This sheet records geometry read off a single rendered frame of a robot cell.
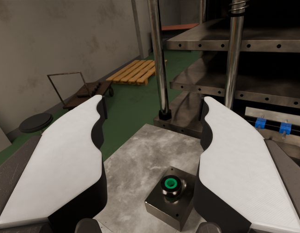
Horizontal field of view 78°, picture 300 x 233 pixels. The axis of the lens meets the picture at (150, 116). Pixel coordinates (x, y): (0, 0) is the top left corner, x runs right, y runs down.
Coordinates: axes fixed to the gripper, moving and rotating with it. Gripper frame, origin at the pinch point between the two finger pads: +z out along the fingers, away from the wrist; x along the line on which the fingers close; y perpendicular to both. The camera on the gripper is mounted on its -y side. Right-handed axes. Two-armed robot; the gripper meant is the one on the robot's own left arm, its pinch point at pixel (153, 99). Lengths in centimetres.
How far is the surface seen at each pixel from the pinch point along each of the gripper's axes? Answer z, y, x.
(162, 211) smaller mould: 27, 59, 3
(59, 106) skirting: 282, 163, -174
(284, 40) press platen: 72, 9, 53
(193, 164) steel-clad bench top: 54, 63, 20
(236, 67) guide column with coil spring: 78, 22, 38
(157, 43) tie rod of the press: 98, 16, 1
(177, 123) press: 92, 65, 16
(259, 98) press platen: 74, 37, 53
